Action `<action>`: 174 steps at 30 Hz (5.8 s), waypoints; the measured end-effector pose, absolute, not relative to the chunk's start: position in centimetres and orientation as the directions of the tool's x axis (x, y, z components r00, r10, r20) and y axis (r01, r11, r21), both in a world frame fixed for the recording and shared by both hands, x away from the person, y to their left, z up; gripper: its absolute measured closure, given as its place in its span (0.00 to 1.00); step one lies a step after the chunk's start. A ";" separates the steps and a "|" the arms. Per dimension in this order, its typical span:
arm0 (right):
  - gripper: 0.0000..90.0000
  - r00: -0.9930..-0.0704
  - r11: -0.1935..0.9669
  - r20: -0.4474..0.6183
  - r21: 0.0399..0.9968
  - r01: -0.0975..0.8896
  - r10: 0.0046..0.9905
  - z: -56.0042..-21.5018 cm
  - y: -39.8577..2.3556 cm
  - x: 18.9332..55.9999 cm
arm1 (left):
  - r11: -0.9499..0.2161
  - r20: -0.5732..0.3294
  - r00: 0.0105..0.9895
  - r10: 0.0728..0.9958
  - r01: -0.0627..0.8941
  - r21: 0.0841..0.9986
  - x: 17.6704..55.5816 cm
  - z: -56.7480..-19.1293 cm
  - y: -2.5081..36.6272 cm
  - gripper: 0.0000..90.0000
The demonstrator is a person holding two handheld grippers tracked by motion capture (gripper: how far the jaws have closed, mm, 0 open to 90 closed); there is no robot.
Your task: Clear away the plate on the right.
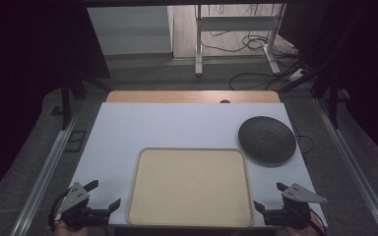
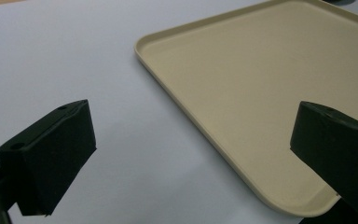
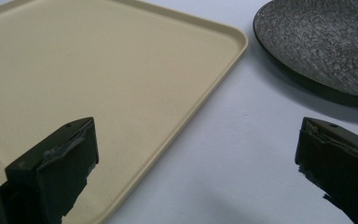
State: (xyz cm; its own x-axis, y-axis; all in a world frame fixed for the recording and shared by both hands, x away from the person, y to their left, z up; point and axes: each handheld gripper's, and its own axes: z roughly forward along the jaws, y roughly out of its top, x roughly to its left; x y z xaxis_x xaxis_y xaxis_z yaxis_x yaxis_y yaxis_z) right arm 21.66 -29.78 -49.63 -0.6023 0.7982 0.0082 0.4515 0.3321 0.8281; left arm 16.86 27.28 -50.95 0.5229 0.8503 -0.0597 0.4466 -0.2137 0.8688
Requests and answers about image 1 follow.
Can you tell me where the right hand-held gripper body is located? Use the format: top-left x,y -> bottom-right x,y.
262,182 -> 328,230

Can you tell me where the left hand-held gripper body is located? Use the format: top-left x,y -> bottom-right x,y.
56,181 -> 111,230

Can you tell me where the person's right hand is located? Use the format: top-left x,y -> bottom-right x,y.
286,211 -> 325,236

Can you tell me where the person's left hand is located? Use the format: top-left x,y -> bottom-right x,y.
53,219 -> 91,236

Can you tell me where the black floor socket plate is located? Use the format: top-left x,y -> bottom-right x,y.
63,130 -> 88,153

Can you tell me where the beige rectangular tray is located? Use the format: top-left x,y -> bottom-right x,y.
126,147 -> 256,229

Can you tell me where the black metal stand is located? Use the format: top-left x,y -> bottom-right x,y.
58,70 -> 113,131
280,6 -> 367,130

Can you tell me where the white table board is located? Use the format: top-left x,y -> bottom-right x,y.
68,101 -> 329,228

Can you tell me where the white power strip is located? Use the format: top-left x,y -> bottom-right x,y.
287,68 -> 307,83

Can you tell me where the white cabinet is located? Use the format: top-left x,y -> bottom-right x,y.
87,5 -> 175,57

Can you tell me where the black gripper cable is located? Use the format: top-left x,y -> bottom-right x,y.
47,191 -> 69,233
308,214 -> 328,236

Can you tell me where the aluminium floor rail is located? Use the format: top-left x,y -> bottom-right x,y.
9,106 -> 82,236
312,97 -> 378,236

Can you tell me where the thin black table cable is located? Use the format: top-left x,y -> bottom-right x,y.
294,133 -> 316,155

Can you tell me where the long black floor cable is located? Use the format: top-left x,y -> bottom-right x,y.
227,67 -> 296,91

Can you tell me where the tangle of black floor cables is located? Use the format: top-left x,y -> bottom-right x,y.
199,29 -> 298,61

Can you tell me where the white desk frame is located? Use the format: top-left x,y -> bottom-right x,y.
194,3 -> 287,78

